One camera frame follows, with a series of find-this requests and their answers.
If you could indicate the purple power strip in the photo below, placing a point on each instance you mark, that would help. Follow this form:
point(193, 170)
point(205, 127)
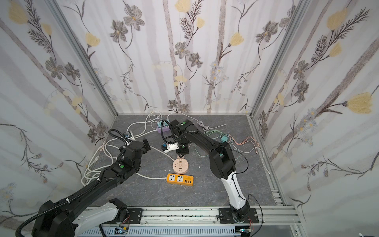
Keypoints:
point(163, 128)

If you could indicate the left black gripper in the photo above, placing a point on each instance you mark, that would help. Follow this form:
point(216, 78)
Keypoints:
point(145, 144)

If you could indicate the orange power strip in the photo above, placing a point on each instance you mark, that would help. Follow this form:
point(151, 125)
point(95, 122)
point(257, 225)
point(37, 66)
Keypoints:
point(179, 179)

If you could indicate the pink round power socket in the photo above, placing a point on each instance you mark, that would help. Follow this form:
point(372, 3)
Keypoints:
point(180, 166)

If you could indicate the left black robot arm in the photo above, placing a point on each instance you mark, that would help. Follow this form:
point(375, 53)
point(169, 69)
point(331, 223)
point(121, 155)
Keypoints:
point(56, 219)

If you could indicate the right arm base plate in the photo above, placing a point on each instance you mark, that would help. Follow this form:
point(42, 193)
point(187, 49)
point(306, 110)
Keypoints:
point(229, 216)

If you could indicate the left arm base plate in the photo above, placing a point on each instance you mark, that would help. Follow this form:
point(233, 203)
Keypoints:
point(134, 216)

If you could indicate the white vented cable duct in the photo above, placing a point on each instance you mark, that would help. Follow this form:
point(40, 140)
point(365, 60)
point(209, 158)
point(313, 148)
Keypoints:
point(175, 231)

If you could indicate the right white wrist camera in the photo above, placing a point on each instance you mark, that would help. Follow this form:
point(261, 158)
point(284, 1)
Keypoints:
point(166, 147)

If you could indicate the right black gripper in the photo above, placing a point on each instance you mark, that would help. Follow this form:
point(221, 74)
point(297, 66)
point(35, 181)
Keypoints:
point(181, 147)

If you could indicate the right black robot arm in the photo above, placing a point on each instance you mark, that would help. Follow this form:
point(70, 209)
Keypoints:
point(221, 160)

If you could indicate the aluminium front rail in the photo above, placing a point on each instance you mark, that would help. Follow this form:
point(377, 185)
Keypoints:
point(208, 216)

